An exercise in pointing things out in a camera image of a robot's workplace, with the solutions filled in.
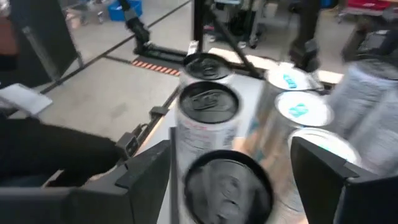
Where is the red plastic box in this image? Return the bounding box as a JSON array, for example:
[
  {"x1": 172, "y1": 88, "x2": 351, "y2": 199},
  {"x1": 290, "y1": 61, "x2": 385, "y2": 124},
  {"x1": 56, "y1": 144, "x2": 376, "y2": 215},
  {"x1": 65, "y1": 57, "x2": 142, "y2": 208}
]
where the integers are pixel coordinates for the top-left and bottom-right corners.
[{"x1": 346, "y1": 0, "x2": 392, "y2": 12}]

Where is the white flat panel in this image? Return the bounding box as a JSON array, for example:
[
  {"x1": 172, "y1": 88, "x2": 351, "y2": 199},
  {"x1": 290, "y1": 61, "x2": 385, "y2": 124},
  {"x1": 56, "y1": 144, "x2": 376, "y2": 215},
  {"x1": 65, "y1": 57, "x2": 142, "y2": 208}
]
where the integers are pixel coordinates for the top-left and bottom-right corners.
[{"x1": 0, "y1": 83, "x2": 53, "y2": 116}]

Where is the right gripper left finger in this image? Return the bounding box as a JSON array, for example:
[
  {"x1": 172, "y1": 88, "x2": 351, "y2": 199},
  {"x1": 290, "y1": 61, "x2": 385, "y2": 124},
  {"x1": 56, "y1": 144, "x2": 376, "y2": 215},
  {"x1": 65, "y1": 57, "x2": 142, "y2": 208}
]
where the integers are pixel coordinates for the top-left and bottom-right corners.
[{"x1": 0, "y1": 139, "x2": 172, "y2": 224}]

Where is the black bulky object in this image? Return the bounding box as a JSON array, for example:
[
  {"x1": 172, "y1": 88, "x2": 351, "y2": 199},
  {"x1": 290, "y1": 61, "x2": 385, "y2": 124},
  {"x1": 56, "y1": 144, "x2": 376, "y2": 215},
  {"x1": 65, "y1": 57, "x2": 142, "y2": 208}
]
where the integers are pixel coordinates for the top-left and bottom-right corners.
[{"x1": 0, "y1": 116, "x2": 121, "y2": 187}]

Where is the black floor stand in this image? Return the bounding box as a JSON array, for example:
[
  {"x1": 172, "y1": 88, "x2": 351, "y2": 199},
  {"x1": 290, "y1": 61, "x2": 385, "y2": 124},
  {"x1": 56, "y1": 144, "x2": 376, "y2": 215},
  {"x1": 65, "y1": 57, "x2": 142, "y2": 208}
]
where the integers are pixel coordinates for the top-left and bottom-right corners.
[{"x1": 119, "y1": 0, "x2": 187, "y2": 63}]

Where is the blue plastic bin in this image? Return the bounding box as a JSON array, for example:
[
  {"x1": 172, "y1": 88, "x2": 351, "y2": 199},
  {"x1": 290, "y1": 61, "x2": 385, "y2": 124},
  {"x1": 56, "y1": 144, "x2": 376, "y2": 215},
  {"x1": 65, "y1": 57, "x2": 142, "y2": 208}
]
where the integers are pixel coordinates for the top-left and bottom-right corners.
[{"x1": 107, "y1": 0, "x2": 144, "y2": 22}]

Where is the blue silver Red Bull can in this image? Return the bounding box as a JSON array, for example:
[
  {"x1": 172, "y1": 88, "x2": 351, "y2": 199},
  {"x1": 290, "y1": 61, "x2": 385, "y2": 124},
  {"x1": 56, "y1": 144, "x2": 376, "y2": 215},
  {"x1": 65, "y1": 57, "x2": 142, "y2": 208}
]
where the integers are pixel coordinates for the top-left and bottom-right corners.
[
  {"x1": 245, "y1": 90, "x2": 335, "y2": 162},
  {"x1": 254, "y1": 63, "x2": 317, "y2": 125},
  {"x1": 287, "y1": 127, "x2": 363, "y2": 175}
]

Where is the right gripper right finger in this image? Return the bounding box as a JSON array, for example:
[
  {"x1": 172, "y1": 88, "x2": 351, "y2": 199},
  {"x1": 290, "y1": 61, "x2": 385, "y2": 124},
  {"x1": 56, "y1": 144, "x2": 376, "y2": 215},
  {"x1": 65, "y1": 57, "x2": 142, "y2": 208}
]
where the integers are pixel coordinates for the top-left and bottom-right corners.
[{"x1": 290, "y1": 136, "x2": 398, "y2": 224}]

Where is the black partition panel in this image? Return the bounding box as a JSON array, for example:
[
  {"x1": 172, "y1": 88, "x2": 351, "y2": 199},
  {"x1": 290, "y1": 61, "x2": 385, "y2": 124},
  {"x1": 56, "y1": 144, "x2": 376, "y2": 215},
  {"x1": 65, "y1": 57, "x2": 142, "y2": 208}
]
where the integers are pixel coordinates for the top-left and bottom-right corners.
[{"x1": 9, "y1": 0, "x2": 85, "y2": 90}]

